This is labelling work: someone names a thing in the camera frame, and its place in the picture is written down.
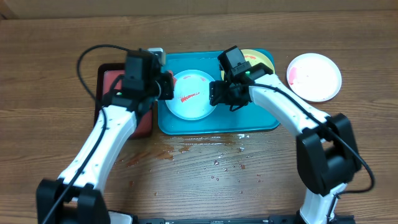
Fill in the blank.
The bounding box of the light blue plate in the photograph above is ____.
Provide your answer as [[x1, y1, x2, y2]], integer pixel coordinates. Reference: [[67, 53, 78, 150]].
[[165, 70, 216, 120]]

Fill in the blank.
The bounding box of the white plate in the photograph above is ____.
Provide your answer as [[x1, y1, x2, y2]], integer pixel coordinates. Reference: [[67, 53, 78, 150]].
[[286, 53, 342, 102]]

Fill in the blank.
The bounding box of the green scrubbing sponge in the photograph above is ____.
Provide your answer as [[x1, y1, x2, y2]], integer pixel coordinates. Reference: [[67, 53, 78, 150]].
[[168, 70, 177, 86]]

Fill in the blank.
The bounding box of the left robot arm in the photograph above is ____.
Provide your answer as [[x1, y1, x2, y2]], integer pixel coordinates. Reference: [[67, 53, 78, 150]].
[[36, 48, 174, 223]]

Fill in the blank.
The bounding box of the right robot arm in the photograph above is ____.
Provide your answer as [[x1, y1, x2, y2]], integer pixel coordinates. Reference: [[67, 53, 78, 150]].
[[210, 46, 362, 223]]

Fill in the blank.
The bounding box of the teal plastic tray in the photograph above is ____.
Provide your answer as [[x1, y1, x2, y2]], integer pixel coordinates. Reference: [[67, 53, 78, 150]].
[[158, 51, 279, 135]]

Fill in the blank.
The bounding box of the black tray with red water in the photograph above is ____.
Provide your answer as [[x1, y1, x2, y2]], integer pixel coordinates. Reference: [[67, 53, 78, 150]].
[[96, 63, 153, 139]]

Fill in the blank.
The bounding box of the yellow-green plate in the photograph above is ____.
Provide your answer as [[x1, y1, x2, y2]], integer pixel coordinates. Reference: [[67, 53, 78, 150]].
[[218, 46, 274, 84]]

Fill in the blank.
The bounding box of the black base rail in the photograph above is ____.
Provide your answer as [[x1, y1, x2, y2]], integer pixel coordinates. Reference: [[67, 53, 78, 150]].
[[133, 214, 355, 224]]

